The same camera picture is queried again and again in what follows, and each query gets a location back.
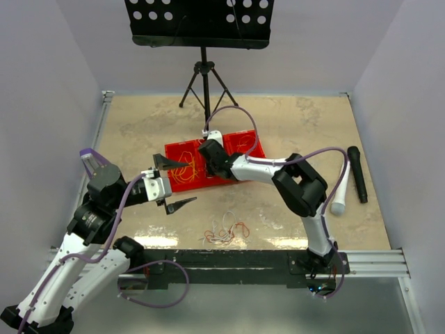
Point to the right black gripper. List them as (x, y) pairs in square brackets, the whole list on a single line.
[(211, 170)]

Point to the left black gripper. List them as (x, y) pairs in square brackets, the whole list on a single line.
[(163, 163)]

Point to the red three-compartment bin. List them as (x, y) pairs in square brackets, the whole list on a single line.
[(196, 176)]

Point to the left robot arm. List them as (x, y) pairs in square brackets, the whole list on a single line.
[(89, 257)]

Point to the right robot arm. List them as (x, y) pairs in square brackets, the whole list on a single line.
[(302, 189)]

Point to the purple metronome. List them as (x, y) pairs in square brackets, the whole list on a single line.
[(92, 160)]

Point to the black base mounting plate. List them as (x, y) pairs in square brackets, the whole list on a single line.
[(292, 268)]

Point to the white microphone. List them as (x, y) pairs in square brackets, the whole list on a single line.
[(338, 205)]

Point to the black microphone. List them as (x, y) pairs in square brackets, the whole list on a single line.
[(354, 156)]

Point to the black music stand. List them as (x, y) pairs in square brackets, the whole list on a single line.
[(201, 24)]

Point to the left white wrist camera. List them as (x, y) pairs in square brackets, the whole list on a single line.
[(157, 187)]

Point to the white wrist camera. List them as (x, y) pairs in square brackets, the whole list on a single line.
[(213, 135), (157, 187)]

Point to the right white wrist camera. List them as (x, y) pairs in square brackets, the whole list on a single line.
[(213, 135)]

